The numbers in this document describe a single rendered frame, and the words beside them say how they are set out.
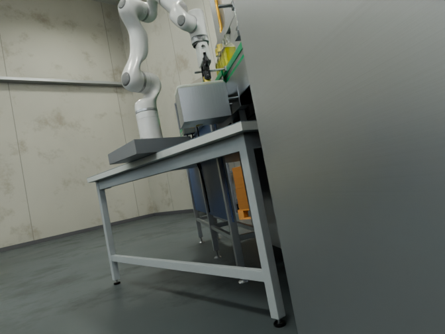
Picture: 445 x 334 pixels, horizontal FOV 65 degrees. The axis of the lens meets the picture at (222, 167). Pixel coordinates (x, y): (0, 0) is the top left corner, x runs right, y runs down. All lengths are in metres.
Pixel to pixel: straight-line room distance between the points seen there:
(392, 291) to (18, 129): 8.27
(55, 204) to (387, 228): 8.12
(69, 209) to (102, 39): 4.34
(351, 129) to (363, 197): 0.10
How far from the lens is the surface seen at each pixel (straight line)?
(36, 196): 8.38
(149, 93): 2.01
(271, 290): 1.34
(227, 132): 1.28
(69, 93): 9.05
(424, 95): 0.45
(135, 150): 1.65
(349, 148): 0.58
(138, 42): 2.02
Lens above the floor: 0.55
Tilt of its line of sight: 2 degrees up
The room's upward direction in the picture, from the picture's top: 11 degrees counter-clockwise
